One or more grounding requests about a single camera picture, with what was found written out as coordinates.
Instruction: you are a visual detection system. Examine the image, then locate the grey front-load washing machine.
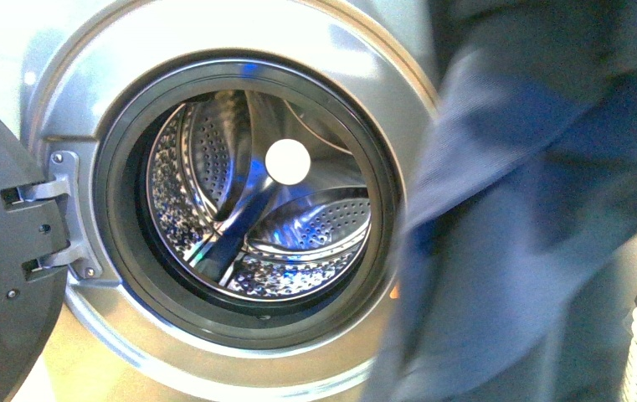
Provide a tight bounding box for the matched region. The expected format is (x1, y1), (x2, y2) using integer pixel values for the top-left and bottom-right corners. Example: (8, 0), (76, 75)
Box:
(0, 1), (437, 401)

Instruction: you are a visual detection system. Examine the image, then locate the dark blue knitted garment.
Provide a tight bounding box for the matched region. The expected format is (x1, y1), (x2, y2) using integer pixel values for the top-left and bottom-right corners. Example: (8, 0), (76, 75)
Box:
(362, 1), (637, 401)

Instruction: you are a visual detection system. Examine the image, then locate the dark grey washer door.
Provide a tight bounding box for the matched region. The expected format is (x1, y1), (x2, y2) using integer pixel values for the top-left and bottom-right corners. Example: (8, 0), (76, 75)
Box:
(0, 121), (67, 401)

